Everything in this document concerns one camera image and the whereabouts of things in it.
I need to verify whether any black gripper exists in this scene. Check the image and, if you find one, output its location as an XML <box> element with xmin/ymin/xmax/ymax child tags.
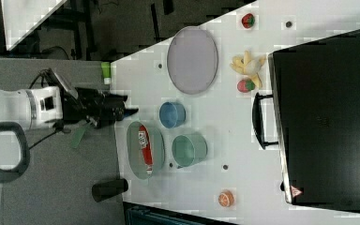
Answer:
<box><xmin>61</xmin><ymin>87</ymin><xmax>139</xmax><ymax>128</ymax></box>

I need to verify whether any red ketchup bottle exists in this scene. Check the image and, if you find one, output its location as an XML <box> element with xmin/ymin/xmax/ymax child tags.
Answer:
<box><xmin>138</xmin><ymin>125</ymin><xmax>153</xmax><ymax>175</ymax></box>

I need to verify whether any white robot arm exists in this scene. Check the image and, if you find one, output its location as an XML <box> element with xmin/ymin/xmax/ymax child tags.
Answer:
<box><xmin>0</xmin><ymin>86</ymin><xmax>137</xmax><ymax>183</ymax></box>

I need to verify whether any green oval strainer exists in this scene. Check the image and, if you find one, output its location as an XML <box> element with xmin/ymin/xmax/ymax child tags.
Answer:
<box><xmin>127</xmin><ymin>121</ymin><xmax>165</xmax><ymax>180</ymax></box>

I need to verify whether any green white clamp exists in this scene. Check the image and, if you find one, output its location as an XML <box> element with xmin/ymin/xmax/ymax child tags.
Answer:
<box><xmin>101</xmin><ymin>62</ymin><xmax>112</xmax><ymax>84</ymax></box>

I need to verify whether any blue cup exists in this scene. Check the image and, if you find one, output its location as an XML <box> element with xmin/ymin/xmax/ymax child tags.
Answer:
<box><xmin>159</xmin><ymin>102</ymin><xmax>186</xmax><ymax>128</ymax></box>

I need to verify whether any green mug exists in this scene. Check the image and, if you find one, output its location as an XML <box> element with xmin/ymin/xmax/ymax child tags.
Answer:
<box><xmin>172</xmin><ymin>133</ymin><xmax>207</xmax><ymax>168</ymax></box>

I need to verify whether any grey oval plate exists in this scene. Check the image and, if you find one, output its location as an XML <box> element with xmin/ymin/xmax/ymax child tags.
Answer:
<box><xmin>167</xmin><ymin>26</ymin><xmax>218</xmax><ymax>95</ymax></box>

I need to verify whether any black cylinder table leg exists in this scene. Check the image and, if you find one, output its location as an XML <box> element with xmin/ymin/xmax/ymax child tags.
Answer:
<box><xmin>92</xmin><ymin>179</ymin><xmax>128</xmax><ymax>203</ymax></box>

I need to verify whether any dark blue crate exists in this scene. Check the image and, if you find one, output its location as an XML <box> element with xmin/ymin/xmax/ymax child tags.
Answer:
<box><xmin>123</xmin><ymin>202</ymin><xmax>235</xmax><ymax>225</ymax></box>

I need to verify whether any toy strawberry near banana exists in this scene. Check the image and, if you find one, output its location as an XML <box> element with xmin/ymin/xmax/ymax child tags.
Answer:
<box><xmin>237</xmin><ymin>79</ymin><xmax>255</xmax><ymax>93</ymax></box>

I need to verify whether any peeled toy banana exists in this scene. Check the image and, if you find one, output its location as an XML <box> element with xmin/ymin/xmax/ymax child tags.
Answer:
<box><xmin>230</xmin><ymin>51</ymin><xmax>266</xmax><ymax>88</ymax></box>

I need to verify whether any white board top left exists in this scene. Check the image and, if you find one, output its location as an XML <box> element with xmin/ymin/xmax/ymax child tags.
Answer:
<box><xmin>0</xmin><ymin>0</ymin><xmax>68</xmax><ymax>51</ymax></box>

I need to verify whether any toy orange slice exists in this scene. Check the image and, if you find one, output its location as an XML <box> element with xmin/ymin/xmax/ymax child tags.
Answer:
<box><xmin>217</xmin><ymin>190</ymin><xmax>234</xmax><ymax>207</ymax></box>

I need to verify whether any toy strawberry at top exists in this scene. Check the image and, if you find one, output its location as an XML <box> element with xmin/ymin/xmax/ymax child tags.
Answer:
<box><xmin>241</xmin><ymin>13</ymin><xmax>255</xmax><ymax>29</ymax></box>

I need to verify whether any black oven appliance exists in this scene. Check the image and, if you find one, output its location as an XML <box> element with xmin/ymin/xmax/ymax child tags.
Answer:
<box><xmin>269</xmin><ymin>29</ymin><xmax>360</xmax><ymax>213</ymax></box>

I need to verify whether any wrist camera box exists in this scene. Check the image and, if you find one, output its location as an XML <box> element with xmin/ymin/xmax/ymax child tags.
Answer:
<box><xmin>45</xmin><ymin>68</ymin><xmax>79</xmax><ymax>99</ymax></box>

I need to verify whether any black oven door handle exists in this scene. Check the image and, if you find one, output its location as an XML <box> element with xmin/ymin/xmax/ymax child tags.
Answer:
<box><xmin>252</xmin><ymin>93</ymin><xmax>278</xmax><ymax>149</ymax></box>

